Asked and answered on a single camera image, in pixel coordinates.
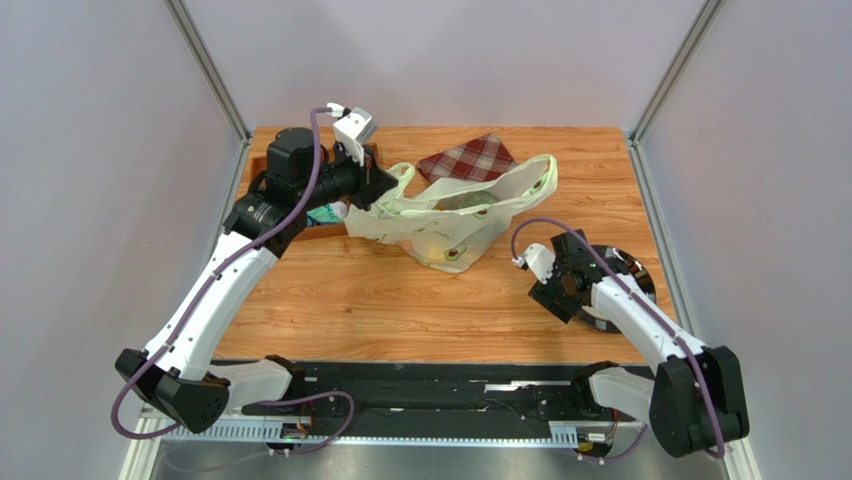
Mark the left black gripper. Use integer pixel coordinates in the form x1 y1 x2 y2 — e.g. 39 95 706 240
298 141 398 212

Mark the dark rimmed ceramic plate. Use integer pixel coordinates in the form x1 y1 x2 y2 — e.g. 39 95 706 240
573 244 658 334

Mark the translucent avocado print plastic bag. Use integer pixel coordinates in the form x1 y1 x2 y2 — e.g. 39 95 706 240
344 154 559 273

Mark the small yellow fake fruit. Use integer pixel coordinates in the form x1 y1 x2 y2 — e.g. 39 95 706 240
415 242 448 264

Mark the green netted fake melon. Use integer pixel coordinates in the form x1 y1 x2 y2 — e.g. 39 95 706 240
435 190 500 211

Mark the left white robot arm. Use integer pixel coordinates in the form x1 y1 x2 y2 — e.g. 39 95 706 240
115 128 398 433

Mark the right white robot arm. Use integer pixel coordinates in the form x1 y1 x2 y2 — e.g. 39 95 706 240
513 230 750 458

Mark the teal white sock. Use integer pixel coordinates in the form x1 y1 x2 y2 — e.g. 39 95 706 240
307 202 349 227

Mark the wooden compartment tray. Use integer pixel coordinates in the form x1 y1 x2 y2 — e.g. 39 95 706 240
242 129 398 240

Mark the red plaid folded cloth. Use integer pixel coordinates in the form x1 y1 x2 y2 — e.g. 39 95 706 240
415 133 518 184

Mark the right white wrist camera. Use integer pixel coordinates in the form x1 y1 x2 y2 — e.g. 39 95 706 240
513 243 556 285

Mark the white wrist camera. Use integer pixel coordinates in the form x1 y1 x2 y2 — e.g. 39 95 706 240
326 102 378 167
513 243 556 285

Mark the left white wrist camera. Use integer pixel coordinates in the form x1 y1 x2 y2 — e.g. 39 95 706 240
326 102 378 167

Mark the left aluminium frame post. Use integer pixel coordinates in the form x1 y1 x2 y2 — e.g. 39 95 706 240
164 0 252 145

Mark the aluminium frame post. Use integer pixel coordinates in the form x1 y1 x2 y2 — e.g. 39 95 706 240
628 0 726 145
164 0 252 145

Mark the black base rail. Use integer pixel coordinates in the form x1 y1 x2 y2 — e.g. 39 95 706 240
241 361 640 443

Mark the right aluminium frame post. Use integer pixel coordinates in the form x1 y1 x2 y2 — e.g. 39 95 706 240
628 0 726 145

